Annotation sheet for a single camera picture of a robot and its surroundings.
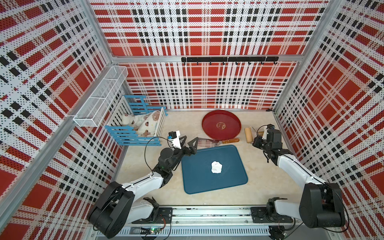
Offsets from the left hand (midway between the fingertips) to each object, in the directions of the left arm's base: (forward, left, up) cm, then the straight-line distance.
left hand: (195, 137), depth 80 cm
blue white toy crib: (+11, +47, -14) cm, 50 cm away
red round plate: (+24, -19, -20) cm, 37 cm away
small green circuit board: (-40, +19, -18) cm, 48 cm away
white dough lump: (-9, -13, -19) cm, 24 cm away
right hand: (+5, -37, -8) cm, 38 cm away
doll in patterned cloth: (+20, +36, -14) cm, 44 cm away
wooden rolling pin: (+6, -32, -6) cm, 34 cm away
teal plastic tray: (-13, 0, -21) cm, 24 cm away
